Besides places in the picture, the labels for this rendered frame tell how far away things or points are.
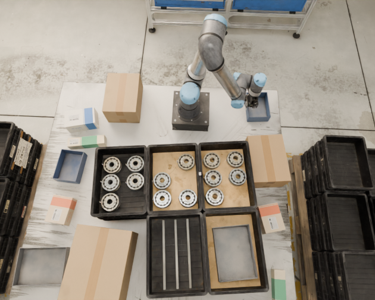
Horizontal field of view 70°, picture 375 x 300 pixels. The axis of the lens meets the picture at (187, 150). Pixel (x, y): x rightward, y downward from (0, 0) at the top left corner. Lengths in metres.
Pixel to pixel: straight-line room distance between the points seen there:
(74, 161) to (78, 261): 0.66
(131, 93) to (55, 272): 1.17
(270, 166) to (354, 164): 0.85
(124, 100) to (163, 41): 1.56
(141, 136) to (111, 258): 0.80
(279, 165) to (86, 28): 2.72
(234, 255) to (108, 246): 0.67
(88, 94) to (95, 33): 1.48
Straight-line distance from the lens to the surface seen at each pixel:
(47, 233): 1.88
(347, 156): 2.34
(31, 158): 2.58
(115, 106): 1.82
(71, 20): 3.72
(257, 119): 1.91
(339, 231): 2.29
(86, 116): 1.92
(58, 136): 2.03
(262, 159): 1.67
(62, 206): 1.78
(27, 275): 1.91
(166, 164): 1.63
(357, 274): 2.19
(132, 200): 1.60
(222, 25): 1.37
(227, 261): 1.56
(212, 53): 1.29
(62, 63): 3.33
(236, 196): 1.60
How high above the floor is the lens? 2.38
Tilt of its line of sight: 69 degrees down
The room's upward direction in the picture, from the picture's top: 1 degrees clockwise
